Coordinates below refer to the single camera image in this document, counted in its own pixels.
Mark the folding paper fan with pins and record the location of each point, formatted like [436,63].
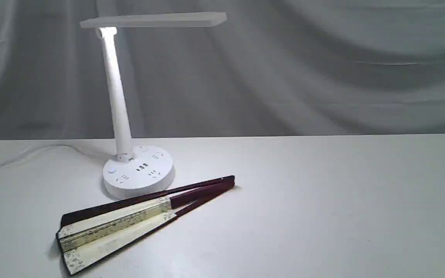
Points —
[88,236]

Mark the white desk lamp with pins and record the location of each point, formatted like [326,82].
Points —
[137,170]

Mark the grey backdrop cloth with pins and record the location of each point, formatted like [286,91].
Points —
[274,68]

